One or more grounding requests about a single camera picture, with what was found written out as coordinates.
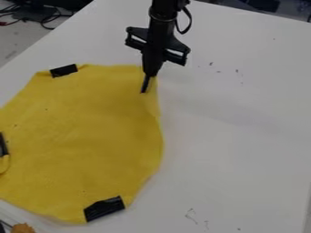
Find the black cable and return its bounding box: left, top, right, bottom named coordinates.
left=38, top=5, right=75, bottom=31

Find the orange toy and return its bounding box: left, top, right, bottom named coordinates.
left=9, top=222, right=37, bottom=233

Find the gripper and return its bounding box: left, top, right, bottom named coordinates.
left=124, top=18, right=193, bottom=95

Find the yellow cloth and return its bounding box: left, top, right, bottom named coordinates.
left=0, top=63, right=166, bottom=226

